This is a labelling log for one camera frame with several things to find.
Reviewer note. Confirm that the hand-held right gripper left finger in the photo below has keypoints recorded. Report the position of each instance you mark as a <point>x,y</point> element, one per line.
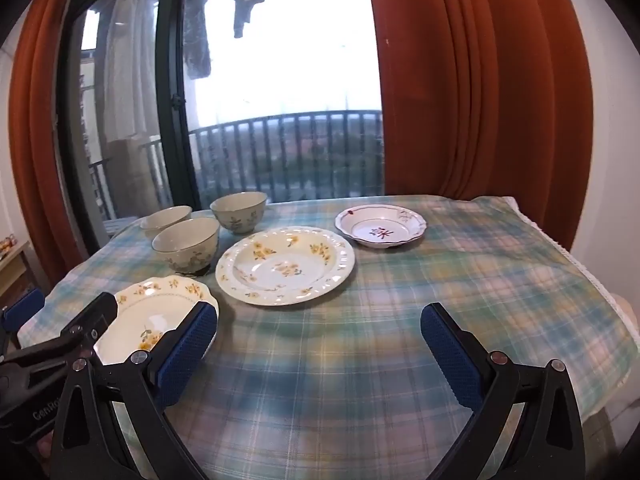
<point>187,350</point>

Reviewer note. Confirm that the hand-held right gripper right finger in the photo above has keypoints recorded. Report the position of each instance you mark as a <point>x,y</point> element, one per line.
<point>450,355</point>

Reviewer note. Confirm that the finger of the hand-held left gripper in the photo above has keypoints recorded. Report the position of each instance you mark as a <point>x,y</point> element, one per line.
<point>24,307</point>
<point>97,316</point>

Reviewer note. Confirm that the scalloped yellow floral plate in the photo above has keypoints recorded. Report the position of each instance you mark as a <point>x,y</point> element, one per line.
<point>150,310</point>

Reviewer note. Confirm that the cream floral bowl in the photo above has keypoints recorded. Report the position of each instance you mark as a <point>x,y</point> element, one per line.
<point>239,212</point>
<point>165,220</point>
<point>186,247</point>

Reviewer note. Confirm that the white plate with red pattern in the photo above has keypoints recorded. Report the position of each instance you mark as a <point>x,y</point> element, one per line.
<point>380,230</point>

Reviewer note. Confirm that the wooden shelf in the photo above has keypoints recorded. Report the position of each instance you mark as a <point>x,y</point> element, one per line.
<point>12,265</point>

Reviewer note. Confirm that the grey slatted balcony bench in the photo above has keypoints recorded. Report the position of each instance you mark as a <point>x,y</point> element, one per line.
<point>117,225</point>

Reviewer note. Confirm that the plaid tablecloth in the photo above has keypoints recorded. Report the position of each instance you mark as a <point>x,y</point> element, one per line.
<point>350,360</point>

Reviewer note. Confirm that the large yellow floral plate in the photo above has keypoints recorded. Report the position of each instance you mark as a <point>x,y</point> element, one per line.
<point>285,270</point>

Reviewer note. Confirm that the beige balcony box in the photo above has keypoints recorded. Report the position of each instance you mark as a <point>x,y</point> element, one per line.
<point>127,170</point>

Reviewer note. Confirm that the orange curtain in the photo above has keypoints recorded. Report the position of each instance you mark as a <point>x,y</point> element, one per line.
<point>35,135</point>
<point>475,85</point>

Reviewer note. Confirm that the white hanging garment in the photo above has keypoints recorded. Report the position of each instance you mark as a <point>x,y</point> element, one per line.
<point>127,60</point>

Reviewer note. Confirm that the dark balcony railing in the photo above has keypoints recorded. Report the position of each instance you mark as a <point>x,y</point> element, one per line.
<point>350,111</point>

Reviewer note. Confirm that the dark patterned hanging garment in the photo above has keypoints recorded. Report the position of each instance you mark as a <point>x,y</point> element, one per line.
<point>197,25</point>

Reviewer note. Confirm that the black window frame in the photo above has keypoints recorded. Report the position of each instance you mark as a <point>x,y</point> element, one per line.
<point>172,110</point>

